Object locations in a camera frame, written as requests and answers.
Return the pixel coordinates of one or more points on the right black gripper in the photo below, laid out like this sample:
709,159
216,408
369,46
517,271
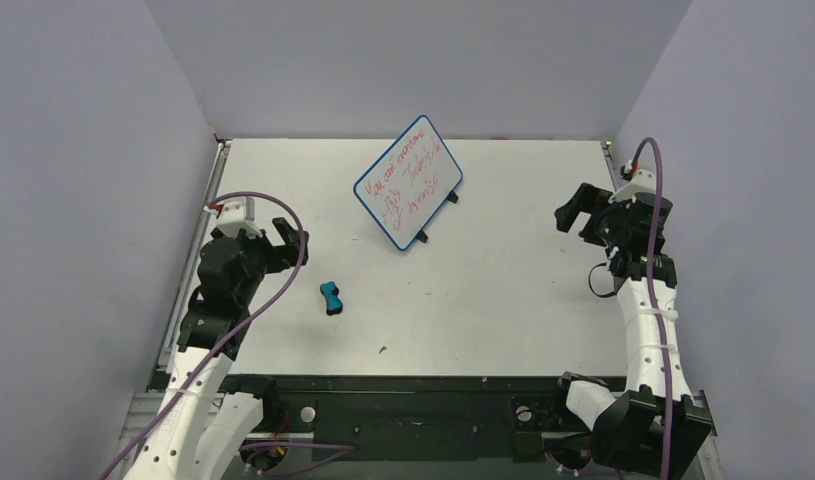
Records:
593,216

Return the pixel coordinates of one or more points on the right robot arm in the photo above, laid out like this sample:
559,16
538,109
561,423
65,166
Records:
654,427

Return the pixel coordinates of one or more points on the blue whiteboard eraser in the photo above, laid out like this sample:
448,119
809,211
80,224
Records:
330,292

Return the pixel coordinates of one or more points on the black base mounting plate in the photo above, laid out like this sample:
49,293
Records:
424,419

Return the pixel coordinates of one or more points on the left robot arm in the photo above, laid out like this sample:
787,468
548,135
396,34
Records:
184,440

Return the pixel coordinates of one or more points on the wire easel stand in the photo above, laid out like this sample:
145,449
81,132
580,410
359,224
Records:
440,212

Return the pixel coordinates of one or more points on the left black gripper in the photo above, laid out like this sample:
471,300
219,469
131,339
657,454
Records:
285,256

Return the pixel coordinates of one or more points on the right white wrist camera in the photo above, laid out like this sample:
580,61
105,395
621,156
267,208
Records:
637,180

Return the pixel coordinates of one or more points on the blue framed whiteboard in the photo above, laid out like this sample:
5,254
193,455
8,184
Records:
409,182

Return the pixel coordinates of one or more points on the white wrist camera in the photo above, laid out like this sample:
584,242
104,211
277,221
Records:
237,215
637,180

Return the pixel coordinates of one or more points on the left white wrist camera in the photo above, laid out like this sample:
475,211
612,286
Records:
237,215

